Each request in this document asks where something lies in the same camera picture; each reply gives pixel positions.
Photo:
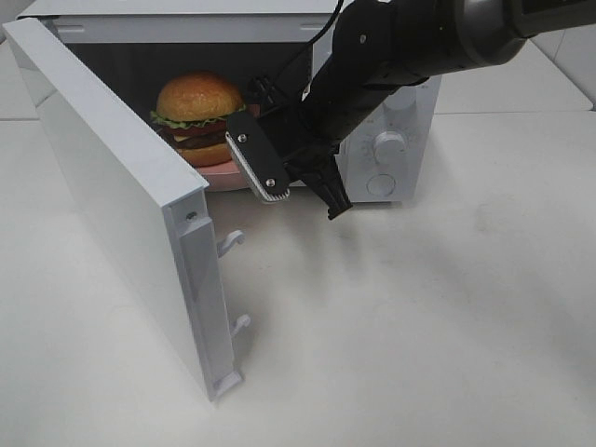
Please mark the white microwave oven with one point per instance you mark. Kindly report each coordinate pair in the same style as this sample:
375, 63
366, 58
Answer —
135, 47

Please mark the burger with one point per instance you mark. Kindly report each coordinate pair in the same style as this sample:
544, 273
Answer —
191, 114

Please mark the round door release button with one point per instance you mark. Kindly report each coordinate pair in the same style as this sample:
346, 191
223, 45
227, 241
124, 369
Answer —
381, 185

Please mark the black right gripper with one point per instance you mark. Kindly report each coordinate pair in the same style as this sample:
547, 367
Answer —
303, 135

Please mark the white microwave knob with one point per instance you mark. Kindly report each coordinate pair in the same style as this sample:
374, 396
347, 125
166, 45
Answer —
399, 103
388, 147

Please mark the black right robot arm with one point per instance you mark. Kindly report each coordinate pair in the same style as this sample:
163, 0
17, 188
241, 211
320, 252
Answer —
377, 48

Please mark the pink plate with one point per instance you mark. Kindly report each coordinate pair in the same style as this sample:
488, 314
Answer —
223, 175

